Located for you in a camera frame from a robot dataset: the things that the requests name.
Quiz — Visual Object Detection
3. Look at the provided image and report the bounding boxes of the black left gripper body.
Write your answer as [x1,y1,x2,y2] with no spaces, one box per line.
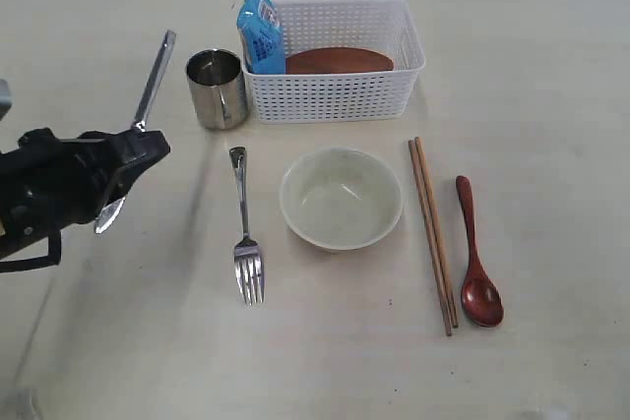
[1,128,107,261]

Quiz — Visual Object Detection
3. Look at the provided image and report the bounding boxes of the silver metal knife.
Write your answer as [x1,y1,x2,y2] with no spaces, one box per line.
[94,30,176,234]

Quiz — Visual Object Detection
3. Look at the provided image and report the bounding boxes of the white perforated plastic basket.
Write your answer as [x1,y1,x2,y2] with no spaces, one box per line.
[244,0,425,123]

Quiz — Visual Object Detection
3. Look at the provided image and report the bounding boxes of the shiny steel cup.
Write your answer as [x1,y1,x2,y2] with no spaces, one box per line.
[185,49,249,130]

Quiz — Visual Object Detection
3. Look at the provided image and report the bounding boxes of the silver metal fork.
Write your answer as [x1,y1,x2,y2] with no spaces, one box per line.
[229,147,265,306]

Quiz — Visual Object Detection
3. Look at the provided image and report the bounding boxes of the wooden chopstick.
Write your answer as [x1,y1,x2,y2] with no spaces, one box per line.
[414,137,459,329]
[408,140,453,336]

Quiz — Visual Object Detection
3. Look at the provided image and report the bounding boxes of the floral ceramic bowl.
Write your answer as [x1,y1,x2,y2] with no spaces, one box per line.
[279,147,404,253]

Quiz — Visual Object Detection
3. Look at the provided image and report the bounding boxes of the brown wooden spoon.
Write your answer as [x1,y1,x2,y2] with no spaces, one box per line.
[456,175,504,328]

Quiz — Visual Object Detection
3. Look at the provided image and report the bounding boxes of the dark flat plate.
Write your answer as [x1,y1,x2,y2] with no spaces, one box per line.
[285,47,394,75]

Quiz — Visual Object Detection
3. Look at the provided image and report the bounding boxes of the blue snack packet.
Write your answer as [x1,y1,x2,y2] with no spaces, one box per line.
[236,0,285,75]

